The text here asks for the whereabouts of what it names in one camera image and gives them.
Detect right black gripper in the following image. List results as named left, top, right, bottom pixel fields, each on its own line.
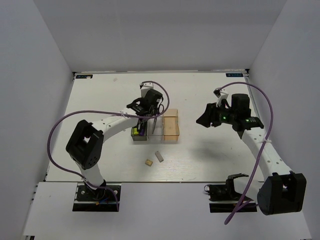
left=196, top=100, right=237, bottom=128

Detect black handled scissors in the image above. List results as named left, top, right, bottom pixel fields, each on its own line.
left=151, top=103, right=165, bottom=135

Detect green highlighter marker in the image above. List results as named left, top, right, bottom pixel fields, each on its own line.
left=137, top=119, right=148, bottom=132

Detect purple highlighter marker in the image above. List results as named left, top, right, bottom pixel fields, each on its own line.
left=139, top=128, right=147, bottom=136

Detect yellow highlighter marker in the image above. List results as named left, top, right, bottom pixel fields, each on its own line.
left=132, top=127, right=139, bottom=136

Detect grey rectangular eraser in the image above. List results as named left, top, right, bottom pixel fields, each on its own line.
left=155, top=151, right=164, bottom=163

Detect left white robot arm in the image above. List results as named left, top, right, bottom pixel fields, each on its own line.
left=66, top=89, right=163, bottom=200

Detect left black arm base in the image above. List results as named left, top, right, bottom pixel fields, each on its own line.
left=72, top=183, right=122, bottom=212

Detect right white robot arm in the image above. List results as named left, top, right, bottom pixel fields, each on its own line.
left=196, top=92, right=307, bottom=216

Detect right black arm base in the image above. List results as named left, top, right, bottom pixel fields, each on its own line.
left=203, top=173, right=263, bottom=214

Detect grey transparent container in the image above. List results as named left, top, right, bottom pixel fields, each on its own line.
left=131, top=124, right=148, bottom=142

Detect clear transparent container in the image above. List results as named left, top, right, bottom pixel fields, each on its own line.
left=147, top=116, right=163, bottom=143

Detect orange transparent container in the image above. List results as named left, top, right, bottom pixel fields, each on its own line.
left=162, top=108, right=180, bottom=143

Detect right blue table label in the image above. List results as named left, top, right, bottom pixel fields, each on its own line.
left=225, top=73, right=244, bottom=78

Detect blue table label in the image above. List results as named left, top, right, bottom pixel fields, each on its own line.
left=225, top=73, right=244, bottom=78
left=75, top=74, right=93, bottom=79

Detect left blue table label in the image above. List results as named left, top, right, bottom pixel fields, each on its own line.
left=75, top=74, right=93, bottom=79

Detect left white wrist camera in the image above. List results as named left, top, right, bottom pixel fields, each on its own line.
left=139, top=81, right=154, bottom=98

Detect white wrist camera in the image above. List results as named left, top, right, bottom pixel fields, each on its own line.
left=139, top=81, right=154, bottom=98
left=213, top=87, right=229, bottom=107

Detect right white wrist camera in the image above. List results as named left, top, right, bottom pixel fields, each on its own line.
left=213, top=87, right=229, bottom=107

